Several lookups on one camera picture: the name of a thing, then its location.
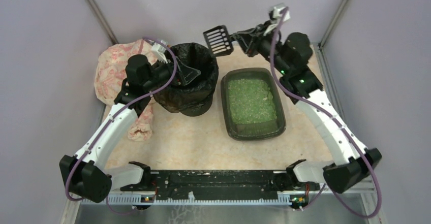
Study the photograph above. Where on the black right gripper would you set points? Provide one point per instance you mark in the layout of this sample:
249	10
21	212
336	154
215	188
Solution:
251	40

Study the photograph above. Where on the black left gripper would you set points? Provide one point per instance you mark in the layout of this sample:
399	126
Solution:
177	70

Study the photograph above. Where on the black bag lined bin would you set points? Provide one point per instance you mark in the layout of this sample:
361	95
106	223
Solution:
195	98

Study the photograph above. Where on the black litter scoop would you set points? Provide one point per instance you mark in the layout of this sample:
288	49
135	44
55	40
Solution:
219	41

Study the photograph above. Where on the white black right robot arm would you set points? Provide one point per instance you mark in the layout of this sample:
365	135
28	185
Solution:
351	160

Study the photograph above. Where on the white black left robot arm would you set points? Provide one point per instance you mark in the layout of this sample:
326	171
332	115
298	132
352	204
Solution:
107	131

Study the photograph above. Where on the green cat litter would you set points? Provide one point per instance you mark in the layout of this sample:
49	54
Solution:
250	101

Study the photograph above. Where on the dark grey litter box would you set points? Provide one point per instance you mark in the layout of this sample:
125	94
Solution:
259	131

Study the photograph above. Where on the pink patterned cloth bag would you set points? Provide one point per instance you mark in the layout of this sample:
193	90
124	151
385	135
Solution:
108	80

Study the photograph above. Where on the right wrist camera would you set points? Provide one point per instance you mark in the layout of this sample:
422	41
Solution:
278	13

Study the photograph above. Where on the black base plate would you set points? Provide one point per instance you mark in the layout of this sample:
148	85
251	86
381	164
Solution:
219	185

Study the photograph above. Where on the aluminium rail frame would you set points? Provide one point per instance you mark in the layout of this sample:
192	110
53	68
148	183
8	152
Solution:
348	202

